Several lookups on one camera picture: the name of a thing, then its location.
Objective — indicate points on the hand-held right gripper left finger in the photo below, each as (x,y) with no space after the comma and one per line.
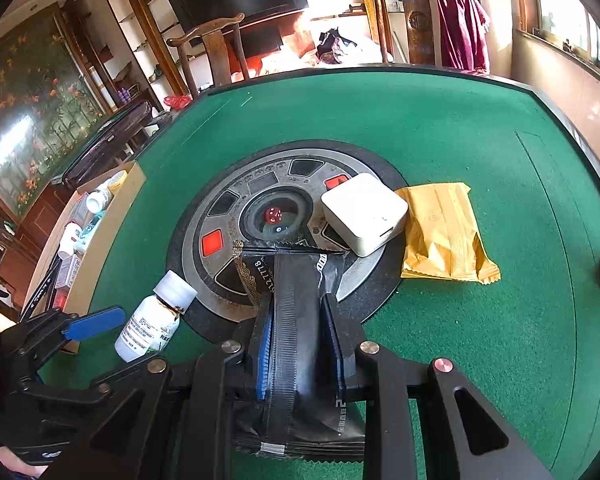
(262,355)

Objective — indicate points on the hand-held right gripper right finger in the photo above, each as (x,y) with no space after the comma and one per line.
(341,360)

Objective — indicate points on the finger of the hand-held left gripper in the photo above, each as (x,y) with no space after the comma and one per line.
(95,322)
(80,392)

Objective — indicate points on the black foil packet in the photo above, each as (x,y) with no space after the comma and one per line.
(295,310)

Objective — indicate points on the small white card box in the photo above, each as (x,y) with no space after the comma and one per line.
(69,267)

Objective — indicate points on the black pen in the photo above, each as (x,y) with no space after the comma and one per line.
(42,287)

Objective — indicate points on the white bottle square code label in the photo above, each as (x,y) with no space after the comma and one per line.
(69,237)

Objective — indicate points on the cardboard box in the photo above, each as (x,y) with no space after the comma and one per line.
(115,230)

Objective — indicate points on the white bottle green label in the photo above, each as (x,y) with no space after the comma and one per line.
(97,201)

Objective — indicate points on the person's left hand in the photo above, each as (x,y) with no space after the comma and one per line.
(17,464)

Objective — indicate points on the teal tissue packet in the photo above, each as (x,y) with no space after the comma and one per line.
(87,235)

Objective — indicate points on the yellow tape roll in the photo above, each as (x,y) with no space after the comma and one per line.
(117,182)

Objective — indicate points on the white square box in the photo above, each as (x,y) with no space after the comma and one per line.
(365,215)

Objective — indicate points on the yellow foil packet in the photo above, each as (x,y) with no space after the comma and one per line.
(442,235)

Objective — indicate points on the round table centre panel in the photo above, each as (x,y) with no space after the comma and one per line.
(260,180)

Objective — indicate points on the dark side table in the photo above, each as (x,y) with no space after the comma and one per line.
(110,140)

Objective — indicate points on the framed floral painting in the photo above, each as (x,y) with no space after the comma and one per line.
(30,110)

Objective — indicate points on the red plastic bag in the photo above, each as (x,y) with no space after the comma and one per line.
(177,102)

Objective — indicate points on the carved wooden chair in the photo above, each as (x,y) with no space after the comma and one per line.
(420,25)

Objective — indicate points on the maroon cloth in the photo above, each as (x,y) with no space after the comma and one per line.
(462,30)

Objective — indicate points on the window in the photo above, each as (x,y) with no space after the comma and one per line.
(570,20)

